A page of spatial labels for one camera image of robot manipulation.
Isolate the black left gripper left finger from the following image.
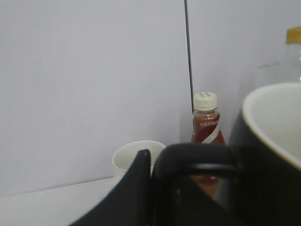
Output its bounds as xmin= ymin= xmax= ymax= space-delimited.
xmin=72 ymin=149 xmax=151 ymax=226

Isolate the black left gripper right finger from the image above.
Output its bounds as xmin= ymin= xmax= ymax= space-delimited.
xmin=162 ymin=176 xmax=227 ymax=226

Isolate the black ceramic mug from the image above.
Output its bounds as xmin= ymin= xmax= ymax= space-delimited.
xmin=152 ymin=82 xmax=301 ymax=226

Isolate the white ceramic mug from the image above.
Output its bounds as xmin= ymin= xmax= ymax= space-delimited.
xmin=111 ymin=140 xmax=166 ymax=177

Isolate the Nescafe coffee bottle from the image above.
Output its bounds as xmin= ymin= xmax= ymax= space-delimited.
xmin=191 ymin=92 xmax=225 ymax=198

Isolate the clear bottle yellow cap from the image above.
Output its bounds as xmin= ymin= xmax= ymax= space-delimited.
xmin=255 ymin=26 xmax=301 ymax=90

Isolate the dark cable on wall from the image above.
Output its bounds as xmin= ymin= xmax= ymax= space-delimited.
xmin=184 ymin=0 xmax=195 ymax=113

